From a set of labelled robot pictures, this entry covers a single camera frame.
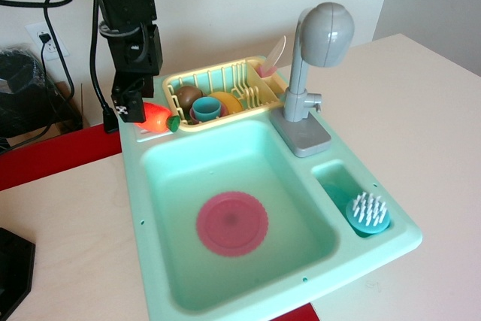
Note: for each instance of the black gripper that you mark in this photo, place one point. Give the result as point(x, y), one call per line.
point(137, 59)

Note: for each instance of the orange toy carrot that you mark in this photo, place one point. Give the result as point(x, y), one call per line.
point(159, 119)

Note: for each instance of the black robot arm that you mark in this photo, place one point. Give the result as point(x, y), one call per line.
point(109, 17)

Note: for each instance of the orange toy plate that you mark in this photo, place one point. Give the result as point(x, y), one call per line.
point(232, 104)

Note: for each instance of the pink toy plate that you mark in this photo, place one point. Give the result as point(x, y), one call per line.
point(232, 224)

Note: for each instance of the teal toy cup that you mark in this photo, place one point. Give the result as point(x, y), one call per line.
point(206, 109)

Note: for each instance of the black bin with bag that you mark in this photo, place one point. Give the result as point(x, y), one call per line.
point(24, 92)

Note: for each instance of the yellow dish rack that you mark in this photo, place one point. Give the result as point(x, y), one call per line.
point(240, 78)

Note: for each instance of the pink toy knife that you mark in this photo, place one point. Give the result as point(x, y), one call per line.
point(269, 66)

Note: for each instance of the mint green toy sink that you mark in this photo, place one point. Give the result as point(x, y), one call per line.
point(310, 248)

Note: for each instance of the black object at corner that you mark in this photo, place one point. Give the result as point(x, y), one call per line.
point(17, 266)

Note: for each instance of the teal scrub brush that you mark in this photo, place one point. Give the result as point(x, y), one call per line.
point(368, 214)

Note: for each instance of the white wall outlet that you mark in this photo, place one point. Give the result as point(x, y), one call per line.
point(47, 42)

